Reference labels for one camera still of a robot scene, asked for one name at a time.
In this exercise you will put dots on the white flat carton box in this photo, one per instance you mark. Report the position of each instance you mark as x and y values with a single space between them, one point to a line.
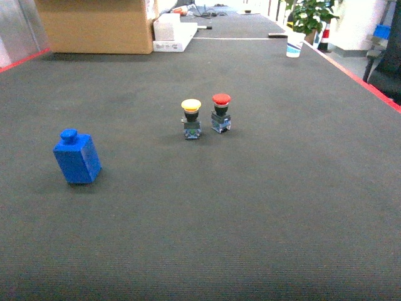
171 34

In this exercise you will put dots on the red mushroom push button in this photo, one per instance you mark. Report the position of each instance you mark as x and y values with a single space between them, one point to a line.
220 119

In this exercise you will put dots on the green potted plant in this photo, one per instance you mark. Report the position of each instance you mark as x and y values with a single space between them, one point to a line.
309 17

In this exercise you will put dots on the large cardboard box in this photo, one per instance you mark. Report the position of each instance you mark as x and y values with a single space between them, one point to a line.
99 26

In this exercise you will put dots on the white blue paper cup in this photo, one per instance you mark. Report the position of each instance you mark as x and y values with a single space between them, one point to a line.
294 44

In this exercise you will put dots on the yellow mushroom push button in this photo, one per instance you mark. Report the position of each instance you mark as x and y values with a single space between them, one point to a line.
192 126

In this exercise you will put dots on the blue bottle-shaped plastic part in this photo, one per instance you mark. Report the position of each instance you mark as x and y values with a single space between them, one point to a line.
77 157

